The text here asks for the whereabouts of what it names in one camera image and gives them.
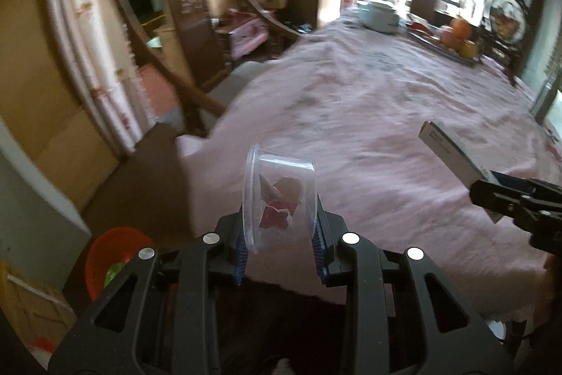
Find wooden armchair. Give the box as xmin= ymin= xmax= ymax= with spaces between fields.
xmin=114 ymin=0 xmax=300 ymax=137

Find pink floral door curtain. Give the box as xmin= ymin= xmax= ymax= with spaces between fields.
xmin=47 ymin=0 xmax=156 ymax=156

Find green snack packet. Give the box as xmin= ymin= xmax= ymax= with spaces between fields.
xmin=104 ymin=262 xmax=125 ymax=287

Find pink floral tablecloth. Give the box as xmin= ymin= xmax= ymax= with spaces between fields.
xmin=182 ymin=12 xmax=561 ymax=320

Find red snack packet on plate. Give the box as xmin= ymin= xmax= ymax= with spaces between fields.
xmin=407 ymin=21 xmax=433 ymax=36

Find clear plastic cup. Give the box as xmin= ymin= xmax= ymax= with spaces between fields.
xmin=242 ymin=145 xmax=317 ymax=253

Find blue rimmed fruit plate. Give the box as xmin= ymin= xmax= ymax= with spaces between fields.
xmin=406 ymin=22 xmax=480 ymax=66

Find round framed embroidery screen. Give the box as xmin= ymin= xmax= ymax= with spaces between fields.
xmin=479 ymin=0 xmax=529 ymax=86

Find person right hand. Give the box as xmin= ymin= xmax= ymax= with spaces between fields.
xmin=534 ymin=254 xmax=561 ymax=326

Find red apple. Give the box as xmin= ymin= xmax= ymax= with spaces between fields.
xmin=438 ymin=26 xmax=461 ymax=50

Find yellow apple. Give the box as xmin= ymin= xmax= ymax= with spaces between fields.
xmin=458 ymin=40 xmax=479 ymax=60

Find white ceramic lidded jar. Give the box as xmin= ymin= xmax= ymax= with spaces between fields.
xmin=358 ymin=0 xmax=400 ymax=34

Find orange plastic trash basket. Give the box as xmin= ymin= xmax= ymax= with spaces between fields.
xmin=85 ymin=226 xmax=153 ymax=301

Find orange fruit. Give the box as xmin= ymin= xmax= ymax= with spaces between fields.
xmin=450 ymin=17 xmax=472 ymax=41

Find white small carton box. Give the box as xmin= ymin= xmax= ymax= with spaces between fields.
xmin=417 ymin=120 xmax=506 ymax=225

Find silver metal bottle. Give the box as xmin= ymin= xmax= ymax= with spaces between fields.
xmin=530 ymin=73 xmax=561 ymax=125

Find stacked cardboard boxes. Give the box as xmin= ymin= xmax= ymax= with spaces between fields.
xmin=1 ymin=261 xmax=76 ymax=369

